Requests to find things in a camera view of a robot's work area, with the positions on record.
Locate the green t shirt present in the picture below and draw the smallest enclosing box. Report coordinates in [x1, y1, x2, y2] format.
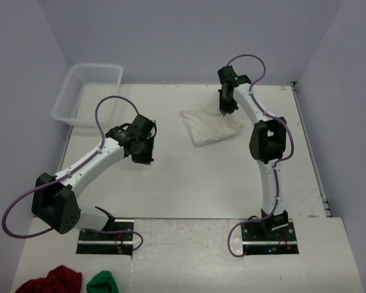
[86, 270, 120, 293]

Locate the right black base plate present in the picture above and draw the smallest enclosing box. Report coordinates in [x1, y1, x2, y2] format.
[241, 220, 300, 256]

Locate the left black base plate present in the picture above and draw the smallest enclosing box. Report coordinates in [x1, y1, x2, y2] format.
[76, 230, 134, 256]

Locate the white plastic basket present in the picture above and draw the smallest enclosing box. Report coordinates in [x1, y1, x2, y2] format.
[51, 63, 123, 128]

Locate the white t shirt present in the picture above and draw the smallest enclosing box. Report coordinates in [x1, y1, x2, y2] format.
[179, 94, 244, 148]

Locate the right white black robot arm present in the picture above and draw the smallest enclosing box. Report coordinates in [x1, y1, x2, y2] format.
[217, 65, 288, 241]

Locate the red t shirt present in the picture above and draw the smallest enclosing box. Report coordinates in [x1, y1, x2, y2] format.
[15, 266, 82, 293]

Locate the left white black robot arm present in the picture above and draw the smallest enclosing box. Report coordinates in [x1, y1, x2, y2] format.
[31, 114, 157, 240]

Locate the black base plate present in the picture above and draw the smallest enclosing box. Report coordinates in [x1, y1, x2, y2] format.
[241, 220, 300, 256]
[76, 230, 134, 256]

